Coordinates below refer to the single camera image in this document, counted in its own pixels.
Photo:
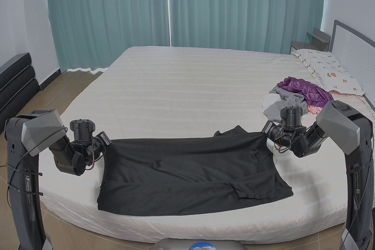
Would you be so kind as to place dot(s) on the black T-shirt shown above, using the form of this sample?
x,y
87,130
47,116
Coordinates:
x,y
190,161

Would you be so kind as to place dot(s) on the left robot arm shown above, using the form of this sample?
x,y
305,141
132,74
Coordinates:
x,y
26,184

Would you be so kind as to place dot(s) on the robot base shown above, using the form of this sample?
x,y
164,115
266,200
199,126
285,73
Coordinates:
x,y
175,246

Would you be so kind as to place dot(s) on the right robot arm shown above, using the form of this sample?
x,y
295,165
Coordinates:
x,y
357,184

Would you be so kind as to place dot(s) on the bed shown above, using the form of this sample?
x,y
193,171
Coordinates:
x,y
190,90

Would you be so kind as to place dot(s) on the white garment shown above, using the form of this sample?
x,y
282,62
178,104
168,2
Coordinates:
x,y
269,101

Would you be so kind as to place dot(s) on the grey garment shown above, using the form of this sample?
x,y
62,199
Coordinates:
x,y
287,102

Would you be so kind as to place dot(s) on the blue-green curtain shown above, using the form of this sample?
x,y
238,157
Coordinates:
x,y
249,2
105,8

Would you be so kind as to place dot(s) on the purple garment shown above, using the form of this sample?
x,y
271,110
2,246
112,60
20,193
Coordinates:
x,y
307,90

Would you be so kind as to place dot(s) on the pink garment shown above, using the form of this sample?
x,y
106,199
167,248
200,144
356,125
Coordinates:
x,y
313,109

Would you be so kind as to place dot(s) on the grey bedside table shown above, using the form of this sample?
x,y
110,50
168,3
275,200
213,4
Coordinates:
x,y
310,43

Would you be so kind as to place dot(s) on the white printed pillow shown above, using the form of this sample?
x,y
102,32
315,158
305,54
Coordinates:
x,y
328,68

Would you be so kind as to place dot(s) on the black chest of drawers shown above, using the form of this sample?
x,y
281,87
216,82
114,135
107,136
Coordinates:
x,y
14,84

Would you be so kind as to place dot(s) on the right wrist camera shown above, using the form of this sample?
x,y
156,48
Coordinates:
x,y
271,130

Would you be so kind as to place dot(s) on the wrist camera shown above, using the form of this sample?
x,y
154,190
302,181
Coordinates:
x,y
103,140
271,130

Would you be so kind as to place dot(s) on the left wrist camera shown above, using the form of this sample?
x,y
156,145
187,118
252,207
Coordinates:
x,y
103,140

